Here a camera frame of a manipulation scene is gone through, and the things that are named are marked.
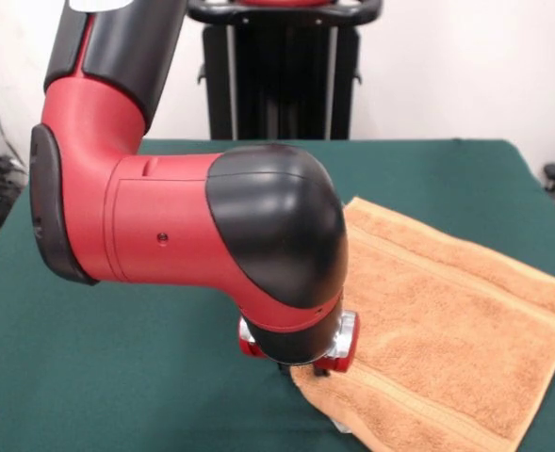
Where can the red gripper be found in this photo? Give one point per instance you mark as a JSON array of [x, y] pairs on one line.
[[340, 362]]

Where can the orange terry towel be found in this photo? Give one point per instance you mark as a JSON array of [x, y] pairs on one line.
[[446, 329]]

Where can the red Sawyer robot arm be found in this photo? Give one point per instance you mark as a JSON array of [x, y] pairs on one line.
[[187, 226]]

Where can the dark green table cloth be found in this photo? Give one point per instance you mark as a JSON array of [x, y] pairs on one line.
[[117, 367]]

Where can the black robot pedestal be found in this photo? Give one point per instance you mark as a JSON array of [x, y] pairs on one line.
[[282, 85]]

